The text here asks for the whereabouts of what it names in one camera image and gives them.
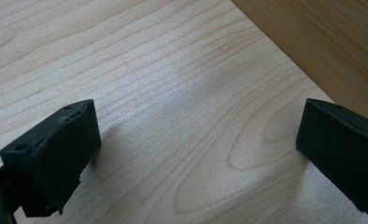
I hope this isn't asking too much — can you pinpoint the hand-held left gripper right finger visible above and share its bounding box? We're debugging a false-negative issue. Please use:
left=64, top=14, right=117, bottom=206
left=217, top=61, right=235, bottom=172
left=295, top=97, right=368, bottom=216

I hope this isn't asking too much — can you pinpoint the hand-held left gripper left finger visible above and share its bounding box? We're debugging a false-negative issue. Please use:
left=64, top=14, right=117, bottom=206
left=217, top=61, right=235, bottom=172
left=0, top=98, right=103, bottom=218

